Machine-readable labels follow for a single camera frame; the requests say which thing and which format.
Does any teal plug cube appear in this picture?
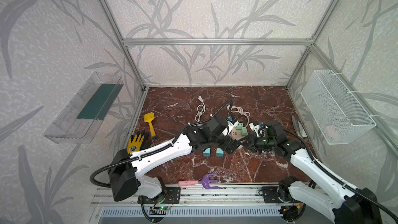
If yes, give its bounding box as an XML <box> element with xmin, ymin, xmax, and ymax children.
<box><xmin>203</xmin><ymin>148</ymin><xmax>211</xmax><ymax>157</ymax></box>
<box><xmin>216</xmin><ymin>148</ymin><xmax>224</xmax><ymax>158</ymax></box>

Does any light green plug cube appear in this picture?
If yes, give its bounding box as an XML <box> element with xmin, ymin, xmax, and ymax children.
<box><xmin>240</xmin><ymin>127</ymin><xmax>248</xmax><ymax>136</ymax></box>
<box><xmin>235</xmin><ymin>123</ymin><xmax>243</xmax><ymax>130</ymax></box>

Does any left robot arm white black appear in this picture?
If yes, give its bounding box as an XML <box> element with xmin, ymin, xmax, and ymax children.
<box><xmin>90</xmin><ymin>100</ymin><xmax>240</xmax><ymax>202</ymax></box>

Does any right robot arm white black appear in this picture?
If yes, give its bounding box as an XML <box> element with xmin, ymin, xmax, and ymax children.
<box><xmin>238</xmin><ymin>121</ymin><xmax>398</xmax><ymax>224</ymax></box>

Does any purple pink toy rake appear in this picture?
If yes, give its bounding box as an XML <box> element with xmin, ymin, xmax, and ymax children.
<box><xmin>178</xmin><ymin>173</ymin><xmax>220</xmax><ymax>190</ymax></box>

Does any yellow toy shovel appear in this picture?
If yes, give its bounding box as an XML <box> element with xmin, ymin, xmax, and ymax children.
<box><xmin>144</xmin><ymin>112</ymin><xmax>156</xmax><ymax>138</ymax></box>

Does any pink item in basket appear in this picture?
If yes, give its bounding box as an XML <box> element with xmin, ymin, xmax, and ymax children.
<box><xmin>324</xmin><ymin>125</ymin><xmax>340</xmax><ymax>139</ymax></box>

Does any yellow black work glove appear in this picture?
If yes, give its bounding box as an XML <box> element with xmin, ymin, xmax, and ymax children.
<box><xmin>127</xmin><ymin>131</ymin><xmax>149</xmax><ymax>153</ymax></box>

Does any green sponge in bin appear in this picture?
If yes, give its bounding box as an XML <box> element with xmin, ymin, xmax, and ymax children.
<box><xmin>77</xmin><ymin>84</ymin><xmax>123</xmax><ymax>120</ymax></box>

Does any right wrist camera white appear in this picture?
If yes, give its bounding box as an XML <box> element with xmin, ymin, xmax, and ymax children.
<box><xmin>249</xmin><ymin>121</ymin><xmax>266</xmax><ymax>137</ymax></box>

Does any white power cord with plug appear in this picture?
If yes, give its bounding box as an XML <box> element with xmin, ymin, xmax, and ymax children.
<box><xmin>194</xmin><ymin>95</ymin><xmax>206</xmax><ymax>123</ymax></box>

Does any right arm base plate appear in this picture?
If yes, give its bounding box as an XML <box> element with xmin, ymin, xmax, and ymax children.
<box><xmin>259</xmin><ymin>186</ymin><xmax>292</xmax><ymax>203</ymax></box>

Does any aluminium front rail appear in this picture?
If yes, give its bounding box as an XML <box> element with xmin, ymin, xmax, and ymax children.
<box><xmin>90</xmin><ymin>183</ymin><xmax>299</xmax><ymax>207</ymax></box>

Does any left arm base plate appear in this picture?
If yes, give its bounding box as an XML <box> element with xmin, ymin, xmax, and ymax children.
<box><xmin>137</xmin><ymin>186</ymin><xmax>181</xmax><ymax>204</ymax></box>

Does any white wire mesh basket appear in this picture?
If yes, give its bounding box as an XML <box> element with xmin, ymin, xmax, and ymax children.
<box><xmin>301</xmin><ymin>69</ymin><xmax>377</xmax><ymax>145</ymax></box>

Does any clear plastic wall bin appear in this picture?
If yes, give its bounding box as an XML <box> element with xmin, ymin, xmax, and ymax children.
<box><xmin>44</xmin><ymin>72</ymin><xmax>124</xmax><ymax>144</ymax></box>

